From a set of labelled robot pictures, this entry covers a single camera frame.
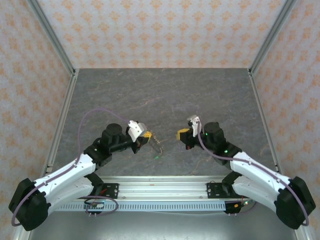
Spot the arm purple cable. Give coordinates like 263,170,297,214
11,107,132,227
196,121,311,227

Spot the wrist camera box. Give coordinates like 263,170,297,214
187,114,202,138
126,120,146,143

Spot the slotted white cable duct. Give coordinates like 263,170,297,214
49,201,253,212

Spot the grey metal shelf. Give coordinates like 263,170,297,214
27,211,300,240

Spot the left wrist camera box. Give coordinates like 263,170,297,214
126,120,146,143

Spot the small controller board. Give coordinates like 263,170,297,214
83,198,106,210
233,198,256,210

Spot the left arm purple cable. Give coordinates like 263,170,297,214
11,107,132,227

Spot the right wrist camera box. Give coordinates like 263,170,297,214
187,114,202,138

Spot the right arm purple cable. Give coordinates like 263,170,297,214
196,121,311,227

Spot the metal band keyring with rings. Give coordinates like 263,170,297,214
149,133,168,159

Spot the aluminium frame post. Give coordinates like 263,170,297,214
26,0,77,76
248,0,299,76

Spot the aluminium lower frame rail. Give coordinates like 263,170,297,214
13,228,32,240
293,226,310,240

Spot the aluminium table edge rail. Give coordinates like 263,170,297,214
248,69,282,176
42,69,80,180

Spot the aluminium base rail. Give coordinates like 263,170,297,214
26,175,300,201

